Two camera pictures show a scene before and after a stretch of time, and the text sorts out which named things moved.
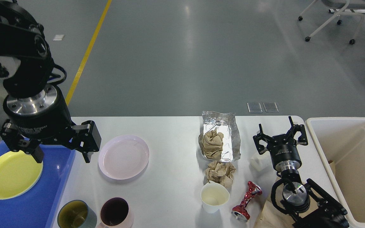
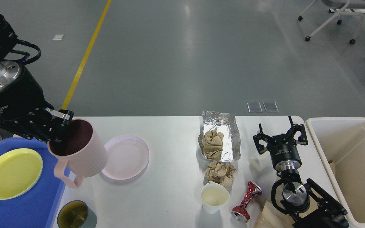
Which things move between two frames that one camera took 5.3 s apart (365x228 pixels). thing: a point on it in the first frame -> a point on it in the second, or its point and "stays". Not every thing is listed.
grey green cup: [76, 214] stays
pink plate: [123, 157] stays
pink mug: [115, 212] -> [86, 153]
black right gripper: [283, 149] stays
